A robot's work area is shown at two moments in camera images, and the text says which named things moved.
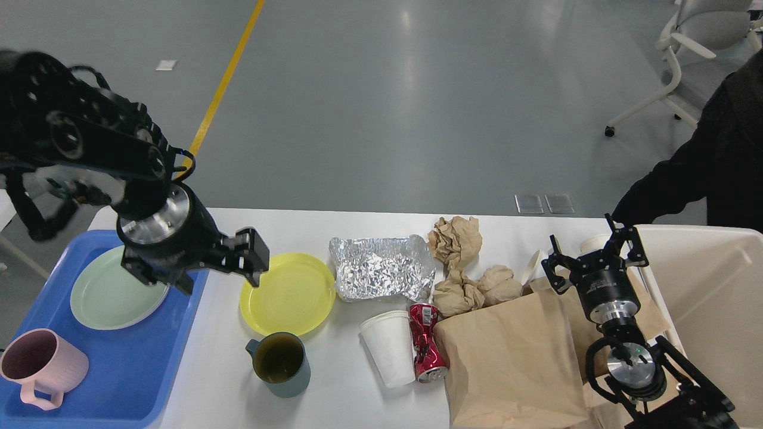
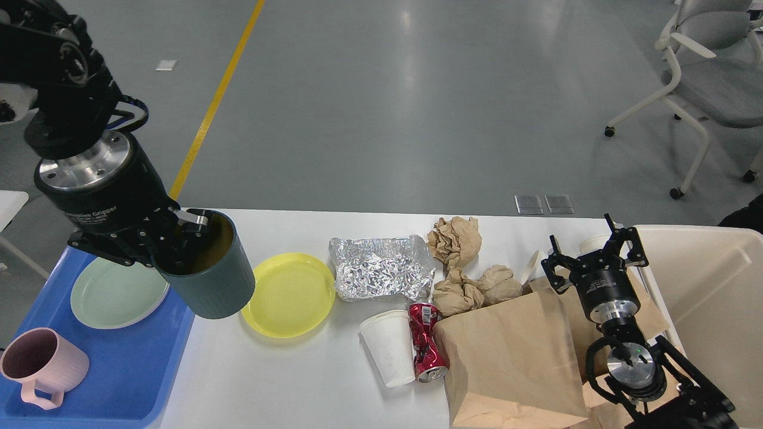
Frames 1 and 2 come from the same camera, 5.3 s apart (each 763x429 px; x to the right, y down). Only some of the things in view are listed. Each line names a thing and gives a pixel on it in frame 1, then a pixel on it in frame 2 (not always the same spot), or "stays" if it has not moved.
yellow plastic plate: x=295 y=295 stays
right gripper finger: x=638 y=257 stays
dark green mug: x=279 y=361 to x=216 y=277
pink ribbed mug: x=42 y=356 stays
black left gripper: x=185 y=233 to x=109 y=194
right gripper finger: x=549 y=264 stays
